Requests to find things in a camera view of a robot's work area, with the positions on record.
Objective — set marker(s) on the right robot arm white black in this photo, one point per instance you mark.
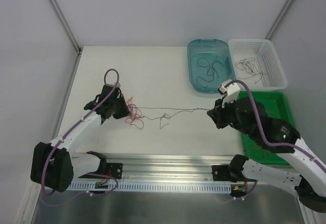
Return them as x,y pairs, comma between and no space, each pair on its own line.
276,136

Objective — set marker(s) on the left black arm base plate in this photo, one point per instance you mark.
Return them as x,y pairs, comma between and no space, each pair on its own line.
114,170

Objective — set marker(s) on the white slotted cable duct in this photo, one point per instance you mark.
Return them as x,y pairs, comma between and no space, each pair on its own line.
152,187

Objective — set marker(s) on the aluminium frame post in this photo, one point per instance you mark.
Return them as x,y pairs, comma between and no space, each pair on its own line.
279,19
57,9

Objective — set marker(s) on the left aluminium frame post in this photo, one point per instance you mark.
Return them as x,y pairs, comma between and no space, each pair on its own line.
57,9

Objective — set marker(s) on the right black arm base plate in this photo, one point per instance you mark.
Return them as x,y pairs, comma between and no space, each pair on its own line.
221,173

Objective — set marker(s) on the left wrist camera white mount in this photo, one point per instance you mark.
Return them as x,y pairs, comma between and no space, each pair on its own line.
117,85

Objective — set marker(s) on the right aluminium frame post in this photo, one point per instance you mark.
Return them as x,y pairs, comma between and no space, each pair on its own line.
279,19

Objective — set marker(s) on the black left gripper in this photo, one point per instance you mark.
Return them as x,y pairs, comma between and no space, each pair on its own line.
118,107

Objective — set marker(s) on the white perforated plastic basket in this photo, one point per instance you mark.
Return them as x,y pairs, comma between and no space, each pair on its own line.
255,61

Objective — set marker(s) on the teal transparent plastic bin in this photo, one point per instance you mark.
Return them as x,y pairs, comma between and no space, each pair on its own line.
209,64

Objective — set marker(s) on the green plastic tray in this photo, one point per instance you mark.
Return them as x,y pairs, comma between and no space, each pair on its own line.
276,106

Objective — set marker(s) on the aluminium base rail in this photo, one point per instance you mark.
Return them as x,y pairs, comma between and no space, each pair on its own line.
168,166

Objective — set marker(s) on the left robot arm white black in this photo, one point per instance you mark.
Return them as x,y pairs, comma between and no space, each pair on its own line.
54,164

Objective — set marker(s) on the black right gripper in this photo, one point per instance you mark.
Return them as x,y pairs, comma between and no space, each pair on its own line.
222,114

